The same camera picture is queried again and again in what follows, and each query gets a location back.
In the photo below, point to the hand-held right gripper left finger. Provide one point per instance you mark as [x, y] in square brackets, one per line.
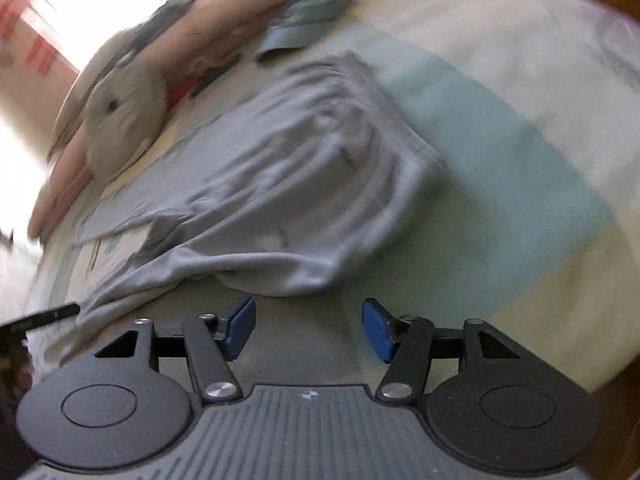
[240, 327]

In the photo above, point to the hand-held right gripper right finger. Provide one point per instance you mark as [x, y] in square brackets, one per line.
[377, 330]

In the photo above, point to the grey long-sleeve shirt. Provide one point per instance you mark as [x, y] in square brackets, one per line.
[300, 185]

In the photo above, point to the grey clothes pile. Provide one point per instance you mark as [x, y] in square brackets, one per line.
[170, 15]

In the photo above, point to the patchwork bed sheet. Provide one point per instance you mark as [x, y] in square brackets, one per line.
[500, 160]

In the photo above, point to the grey cat cushion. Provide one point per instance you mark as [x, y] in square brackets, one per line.
[125, 120]

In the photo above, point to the red cloth strip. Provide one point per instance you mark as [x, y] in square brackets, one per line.
[180, 92]

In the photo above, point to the pink checked curtain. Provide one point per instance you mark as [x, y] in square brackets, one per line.
[35, 45]

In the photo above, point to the light blue cap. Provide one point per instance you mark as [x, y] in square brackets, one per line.
[305, 20]

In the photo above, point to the pink folded quilt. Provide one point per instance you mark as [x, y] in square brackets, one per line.
[235, 5]

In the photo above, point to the bright window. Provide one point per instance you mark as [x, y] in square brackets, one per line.
[100, 0]

